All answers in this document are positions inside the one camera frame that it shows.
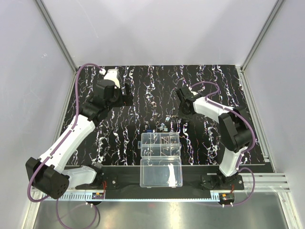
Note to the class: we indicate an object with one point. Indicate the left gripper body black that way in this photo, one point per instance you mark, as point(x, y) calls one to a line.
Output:
point(126, 94)

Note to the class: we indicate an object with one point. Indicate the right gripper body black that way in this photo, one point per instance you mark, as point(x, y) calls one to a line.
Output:
point(182, 94)

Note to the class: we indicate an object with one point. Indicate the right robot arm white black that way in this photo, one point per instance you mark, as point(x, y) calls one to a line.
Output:
point(237, 134)

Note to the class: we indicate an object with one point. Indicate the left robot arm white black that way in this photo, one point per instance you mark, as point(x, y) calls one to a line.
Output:
point(47, 173)

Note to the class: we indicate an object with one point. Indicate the black marbled table mat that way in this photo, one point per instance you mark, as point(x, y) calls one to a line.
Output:
point(115, 141)

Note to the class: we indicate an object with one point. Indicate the clear plastic organizer box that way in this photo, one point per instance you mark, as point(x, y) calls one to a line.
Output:
point(160, 159)

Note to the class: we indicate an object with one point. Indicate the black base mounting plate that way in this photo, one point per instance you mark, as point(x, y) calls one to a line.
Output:
point(125, 180)

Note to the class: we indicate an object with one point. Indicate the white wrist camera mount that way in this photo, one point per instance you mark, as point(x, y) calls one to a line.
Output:
point(113, 75)

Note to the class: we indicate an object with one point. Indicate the white slotted cable duct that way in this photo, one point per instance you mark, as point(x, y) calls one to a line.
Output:
point(99, 196)

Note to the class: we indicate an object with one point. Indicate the aluminium rail right side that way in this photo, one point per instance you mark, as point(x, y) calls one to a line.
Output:
point(264, 182)

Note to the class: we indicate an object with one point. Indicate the left aluminium frame post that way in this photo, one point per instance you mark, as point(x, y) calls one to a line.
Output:
point(55, 33)

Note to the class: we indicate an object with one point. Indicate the aluminium frame post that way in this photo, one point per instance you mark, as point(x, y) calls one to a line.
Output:
point(265, 28)
point(55, 33)

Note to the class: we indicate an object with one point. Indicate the right aluminium frame post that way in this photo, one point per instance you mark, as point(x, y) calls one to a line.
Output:
point(265, 28)

